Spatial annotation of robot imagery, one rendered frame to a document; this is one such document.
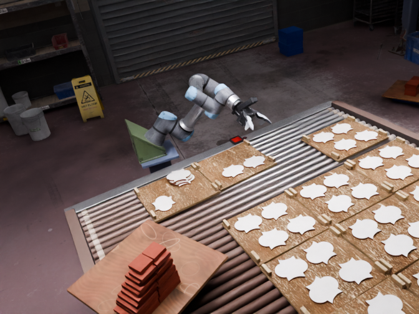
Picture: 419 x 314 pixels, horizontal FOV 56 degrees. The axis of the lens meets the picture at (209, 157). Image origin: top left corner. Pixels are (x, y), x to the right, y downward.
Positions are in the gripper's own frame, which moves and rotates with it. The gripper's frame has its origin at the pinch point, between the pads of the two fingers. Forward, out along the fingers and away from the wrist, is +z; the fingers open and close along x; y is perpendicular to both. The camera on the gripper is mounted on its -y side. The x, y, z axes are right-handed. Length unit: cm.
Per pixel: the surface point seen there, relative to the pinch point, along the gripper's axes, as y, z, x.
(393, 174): 0, 58, -51
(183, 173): 57, -25, 14
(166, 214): 59, -5, 41
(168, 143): 83, -70, -17
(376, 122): 5, 23, -99
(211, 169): 53, -18, -3
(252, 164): 40.0, -3.0, -19.3
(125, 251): 50, 7, 77
